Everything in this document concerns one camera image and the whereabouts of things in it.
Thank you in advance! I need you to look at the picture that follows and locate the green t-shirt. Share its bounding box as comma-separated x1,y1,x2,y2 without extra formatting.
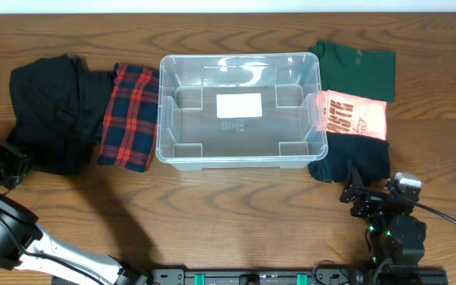
309,40,397,102

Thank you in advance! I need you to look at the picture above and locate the black garment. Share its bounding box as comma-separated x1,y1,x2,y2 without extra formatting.
9,55,116,176

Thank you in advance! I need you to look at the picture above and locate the dark teal folded garment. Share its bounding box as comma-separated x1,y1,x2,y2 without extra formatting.
308,132,390,184

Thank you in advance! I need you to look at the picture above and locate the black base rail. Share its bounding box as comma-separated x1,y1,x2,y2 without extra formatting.
115,268,449,285

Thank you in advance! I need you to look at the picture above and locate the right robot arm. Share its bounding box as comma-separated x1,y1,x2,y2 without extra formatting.
340,162,426,271

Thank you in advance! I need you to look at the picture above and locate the red navy plaid garment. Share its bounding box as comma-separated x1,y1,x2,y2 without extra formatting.
97,63,159,173

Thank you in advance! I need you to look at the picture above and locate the white label in bin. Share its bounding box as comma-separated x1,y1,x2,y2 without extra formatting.
216,93,263,119

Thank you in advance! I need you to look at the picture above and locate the clear plastic storage bin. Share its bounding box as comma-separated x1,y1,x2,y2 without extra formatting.
156,52,329,170

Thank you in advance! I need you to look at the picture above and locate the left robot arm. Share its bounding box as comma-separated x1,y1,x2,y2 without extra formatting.
0,143,151,285

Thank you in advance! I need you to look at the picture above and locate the pink printed t-shirt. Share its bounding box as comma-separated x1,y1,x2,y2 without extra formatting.
316,90,387,140

